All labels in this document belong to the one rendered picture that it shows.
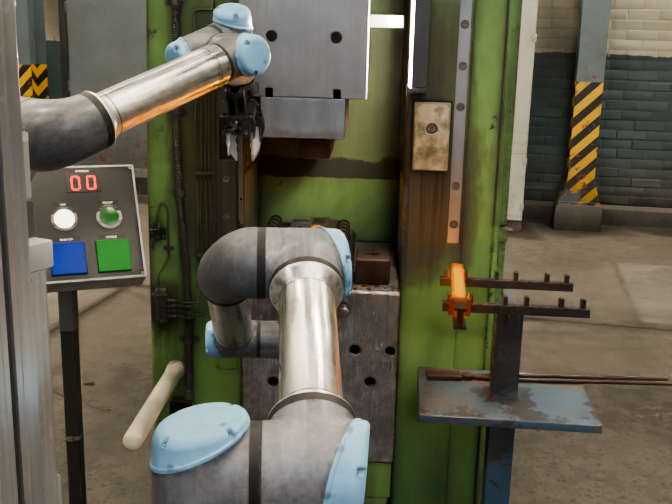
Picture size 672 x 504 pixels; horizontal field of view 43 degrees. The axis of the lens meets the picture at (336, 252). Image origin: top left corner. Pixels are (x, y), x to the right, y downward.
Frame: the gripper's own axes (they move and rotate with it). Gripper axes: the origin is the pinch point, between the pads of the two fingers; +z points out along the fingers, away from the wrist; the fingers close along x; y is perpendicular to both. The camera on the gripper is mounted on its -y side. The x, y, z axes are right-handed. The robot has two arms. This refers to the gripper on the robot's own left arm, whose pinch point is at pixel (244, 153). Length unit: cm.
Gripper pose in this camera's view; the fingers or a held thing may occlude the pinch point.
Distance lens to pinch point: 195.7
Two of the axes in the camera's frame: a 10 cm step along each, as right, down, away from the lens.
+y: -0.4, 6.5, -7.6
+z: 0.0, 7.6, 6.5
